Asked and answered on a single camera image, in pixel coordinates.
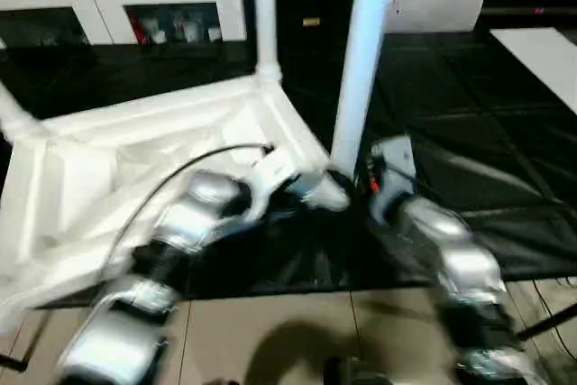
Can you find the white plastic table leg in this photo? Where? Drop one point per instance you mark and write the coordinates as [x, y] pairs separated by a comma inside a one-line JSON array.
[[18, 114], [266, 11], [360, 65]]

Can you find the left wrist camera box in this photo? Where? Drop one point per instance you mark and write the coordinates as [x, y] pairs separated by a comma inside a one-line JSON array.
[[275, 173]]

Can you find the dark right robot foot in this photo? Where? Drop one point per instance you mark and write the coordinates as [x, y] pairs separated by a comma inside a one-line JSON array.
[[356, 373]]

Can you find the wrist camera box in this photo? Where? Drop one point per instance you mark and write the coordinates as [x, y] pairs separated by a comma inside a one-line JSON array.
[[275, 173], [396, 159]]

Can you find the white plastic table top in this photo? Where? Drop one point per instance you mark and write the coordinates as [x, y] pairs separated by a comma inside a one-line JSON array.
[[90, 155]]

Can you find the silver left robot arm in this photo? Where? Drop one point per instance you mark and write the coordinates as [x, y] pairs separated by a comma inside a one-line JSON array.
[[189, 218]]

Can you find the black tripod leg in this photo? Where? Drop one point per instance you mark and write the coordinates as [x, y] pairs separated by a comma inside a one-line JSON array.
[[550, 324], [13, 363]]

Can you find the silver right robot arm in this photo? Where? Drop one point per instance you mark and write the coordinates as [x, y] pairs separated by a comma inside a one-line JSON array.
[[455, 250]]

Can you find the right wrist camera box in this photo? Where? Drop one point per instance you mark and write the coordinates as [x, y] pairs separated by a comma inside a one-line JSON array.
[[396, 159]]

